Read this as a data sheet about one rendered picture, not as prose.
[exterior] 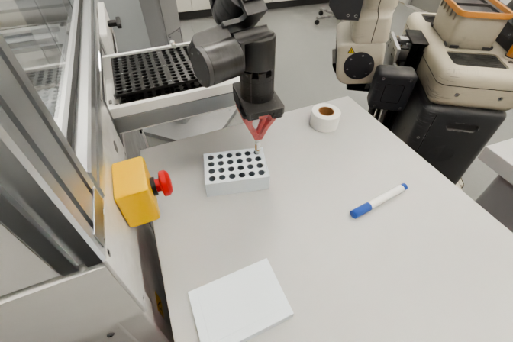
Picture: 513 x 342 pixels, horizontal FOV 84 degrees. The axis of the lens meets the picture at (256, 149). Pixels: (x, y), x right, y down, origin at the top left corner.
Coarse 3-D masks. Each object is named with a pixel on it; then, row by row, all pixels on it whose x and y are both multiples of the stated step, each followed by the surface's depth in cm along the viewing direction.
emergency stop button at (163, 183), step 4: (160, 172) 42; (164, 172) 42; (160, 176) 41; (164, 176) 41; (168, 176) 42; (156, 180) 42; (160, 180) 41; (164, 180) 41; (168, 180) 41; (156, 184) 42; (160, 184) 41; (164, 184) 41; (168, 184) 41; (156, 188) 42; (160, 188) 42; (164, 188) 41; (168, 188) 41; (172, 188) 42; (164, 192) 41; (168, 192) 42; (172, 192) 43
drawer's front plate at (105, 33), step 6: (102, 6) 87; (102, 12) 83; (102, 18) 79; (108, 18) 92; (102, 24) 76; (102, 30) 73; (108, 30) 80; (102, 36) 71; (108, 36) 74; (114, 36) 93; (102, 42) 72; (108, 42) 73; (108, 48) 74; (108, 54) 75
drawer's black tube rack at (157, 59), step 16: (176, 48) 72; (112, 64) 65; (128, 64) 65; (144, 64) 65; (160, 64) 66; (176, 64) 66; (128, 80) 61; (144, 80) 61; (160, 80) 60; (176, 80) 60; (192, 80) 60; (128, 96) 58; (144, 96) 61
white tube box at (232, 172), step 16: (208, 160) 57; (224, 160) 57; (240, 160) 58; (256, 160) 59; (208, 176) 54; (224, 176) 55; (240, 176) 56; (256, 176) 54; (208, 192) 54; (224, 192) 55
